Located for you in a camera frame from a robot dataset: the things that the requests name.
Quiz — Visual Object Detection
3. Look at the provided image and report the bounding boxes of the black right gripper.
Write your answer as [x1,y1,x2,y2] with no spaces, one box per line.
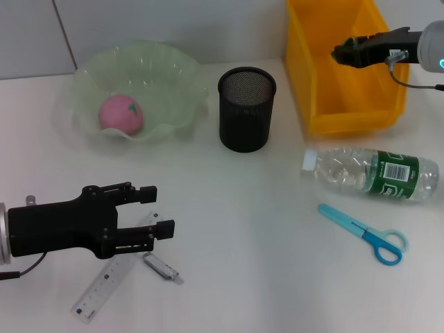
[338,26,422,69]

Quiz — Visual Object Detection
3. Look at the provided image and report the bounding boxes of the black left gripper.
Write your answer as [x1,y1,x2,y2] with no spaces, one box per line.
[6,180,176,260]

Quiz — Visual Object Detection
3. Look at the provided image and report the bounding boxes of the pink toy peach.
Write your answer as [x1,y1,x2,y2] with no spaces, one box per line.
[99,94,145,137]

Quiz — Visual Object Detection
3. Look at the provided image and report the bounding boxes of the clear water bottle green label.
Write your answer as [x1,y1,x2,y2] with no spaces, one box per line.
[300,146,440,202]

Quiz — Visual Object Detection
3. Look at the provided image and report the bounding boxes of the blue scissors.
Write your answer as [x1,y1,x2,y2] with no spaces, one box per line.
[317,203,409,266]

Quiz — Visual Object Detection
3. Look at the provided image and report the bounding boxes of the grey pen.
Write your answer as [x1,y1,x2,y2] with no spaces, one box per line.
[137,251,184,286]

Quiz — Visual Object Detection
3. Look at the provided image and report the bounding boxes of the transparent plastic ruler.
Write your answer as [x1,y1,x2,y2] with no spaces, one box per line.
[71,211,164,315]

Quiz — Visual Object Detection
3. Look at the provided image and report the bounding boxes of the black mesh pen holder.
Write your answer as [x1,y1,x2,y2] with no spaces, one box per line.
[217,67,278,153]

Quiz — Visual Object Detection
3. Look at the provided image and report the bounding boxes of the yellow plastic bin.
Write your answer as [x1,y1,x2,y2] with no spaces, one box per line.
[285,0,409,135]

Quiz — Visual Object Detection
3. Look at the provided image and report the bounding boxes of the green translucent plastic bowl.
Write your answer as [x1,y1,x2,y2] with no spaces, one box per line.
[67,40,211,143]

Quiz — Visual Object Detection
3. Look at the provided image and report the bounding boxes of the silver right gripper connector post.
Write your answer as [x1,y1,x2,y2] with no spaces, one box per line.
[385,50,410,70]

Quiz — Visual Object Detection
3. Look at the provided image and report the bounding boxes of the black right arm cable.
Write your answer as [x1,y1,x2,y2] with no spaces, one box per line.
[388,62,444,92]

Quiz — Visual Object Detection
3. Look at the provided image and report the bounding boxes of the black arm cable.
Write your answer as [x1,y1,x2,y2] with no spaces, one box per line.
[0,252,48,281]
[388,62,444,92]

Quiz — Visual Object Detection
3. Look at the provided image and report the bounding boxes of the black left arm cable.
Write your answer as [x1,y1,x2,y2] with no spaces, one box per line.
[0,252,48,281]

